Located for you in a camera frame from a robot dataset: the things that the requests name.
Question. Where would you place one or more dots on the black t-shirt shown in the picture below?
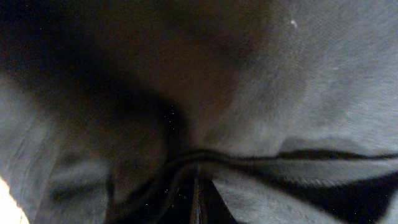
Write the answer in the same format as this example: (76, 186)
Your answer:
(111, 109)

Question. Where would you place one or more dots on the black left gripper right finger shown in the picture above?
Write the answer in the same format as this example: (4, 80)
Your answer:
(213, 209)

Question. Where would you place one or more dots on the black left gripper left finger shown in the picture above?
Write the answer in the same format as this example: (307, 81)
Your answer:
(195, 211)

